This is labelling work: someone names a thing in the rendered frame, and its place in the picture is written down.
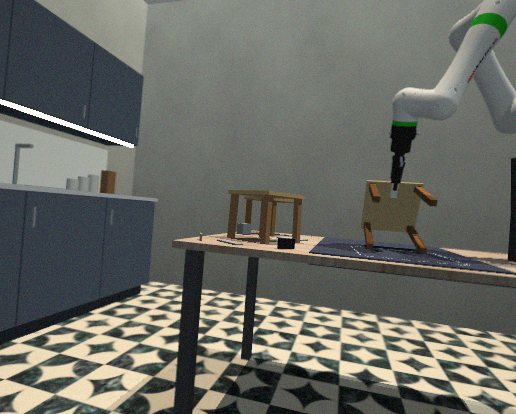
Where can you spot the dark blue floor mat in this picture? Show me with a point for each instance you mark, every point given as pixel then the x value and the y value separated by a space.
pixel 391 253

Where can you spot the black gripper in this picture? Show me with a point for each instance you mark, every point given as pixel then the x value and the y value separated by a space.
pixel 399 148

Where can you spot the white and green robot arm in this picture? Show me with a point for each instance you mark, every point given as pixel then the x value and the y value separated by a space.
pixel 481 30

